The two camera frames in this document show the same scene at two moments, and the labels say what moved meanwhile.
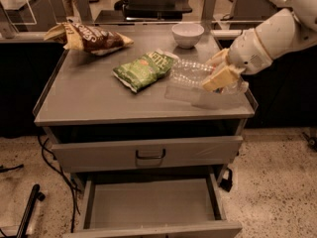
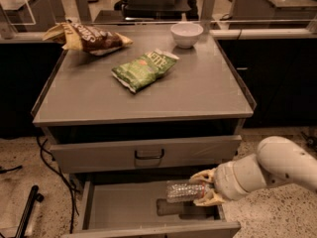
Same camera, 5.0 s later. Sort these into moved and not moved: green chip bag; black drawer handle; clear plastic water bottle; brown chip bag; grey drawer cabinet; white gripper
Moved: clear plastic water bottle; white gripper
Not moved: grey drawer cabinet; green chip bag; black drawer handle; brown chip bag
